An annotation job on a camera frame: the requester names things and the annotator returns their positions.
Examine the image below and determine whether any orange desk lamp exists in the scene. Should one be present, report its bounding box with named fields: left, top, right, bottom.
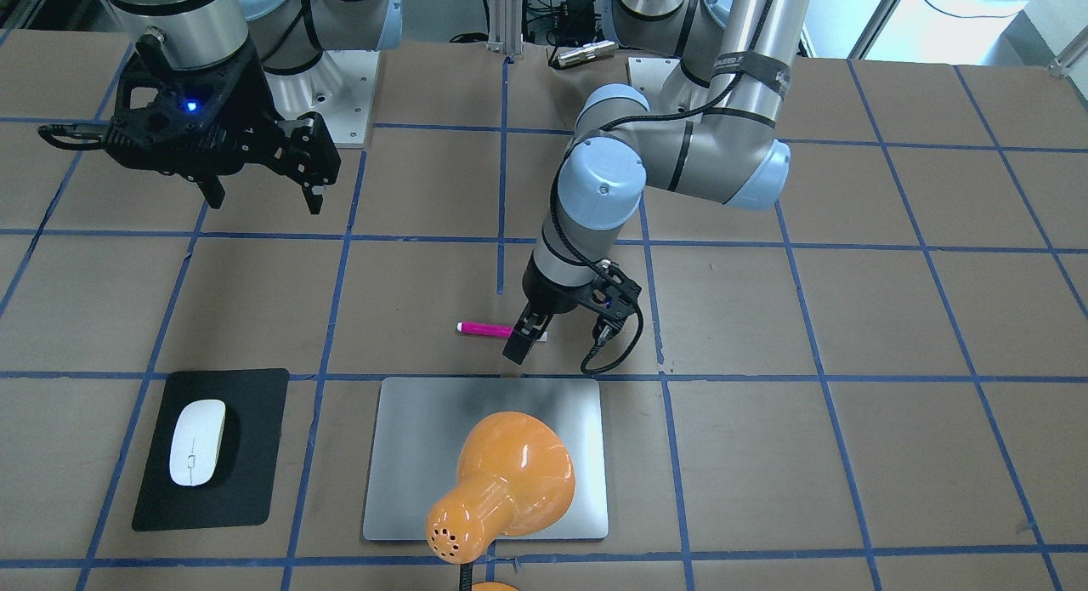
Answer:
left=425, top=413, right=576, bottom=590

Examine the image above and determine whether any silver metal cylinder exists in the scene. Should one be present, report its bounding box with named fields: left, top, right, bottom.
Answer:
left=552, top=40, right=621, bottom=71

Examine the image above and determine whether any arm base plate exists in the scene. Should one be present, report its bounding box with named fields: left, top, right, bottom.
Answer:
left=264, top=51, right=382, bottom=148
left=628, top=56, right=690, bottom=113

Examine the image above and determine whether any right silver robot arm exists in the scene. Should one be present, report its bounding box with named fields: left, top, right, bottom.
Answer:
left=37, top=0, right=403, bottom=216

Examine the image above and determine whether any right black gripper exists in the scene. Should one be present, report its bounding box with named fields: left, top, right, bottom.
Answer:
left=38, top=38, right=341, bottom=216

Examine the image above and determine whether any aluminium frame post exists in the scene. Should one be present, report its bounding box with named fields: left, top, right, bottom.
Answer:
left=486, top=0, right=524, bottom=61

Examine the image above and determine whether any silver laptop notebook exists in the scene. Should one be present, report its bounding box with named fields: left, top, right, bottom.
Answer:
left=360, top=377, right=609, bottom=542

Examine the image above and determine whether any white computer mouse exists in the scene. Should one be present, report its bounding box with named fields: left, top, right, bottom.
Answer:
left=168, top=401, right=228, bottom=487

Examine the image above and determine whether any pink marker pen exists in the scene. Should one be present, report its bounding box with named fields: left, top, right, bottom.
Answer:
left=456, top=322, right=514, bottom=338

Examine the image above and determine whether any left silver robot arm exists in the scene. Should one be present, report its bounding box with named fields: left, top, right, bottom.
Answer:
left=502, top=0, right=811, bottom=364

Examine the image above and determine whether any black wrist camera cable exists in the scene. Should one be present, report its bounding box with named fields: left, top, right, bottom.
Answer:
left=548, top=0, right=787, bottom=377

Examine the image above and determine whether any black mousepad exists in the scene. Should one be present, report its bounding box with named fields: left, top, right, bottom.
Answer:
left=132, top=367, right=289, bottom=531

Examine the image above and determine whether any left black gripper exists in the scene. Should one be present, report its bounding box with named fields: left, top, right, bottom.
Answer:
left=502, top=260, right=642, bottom=365

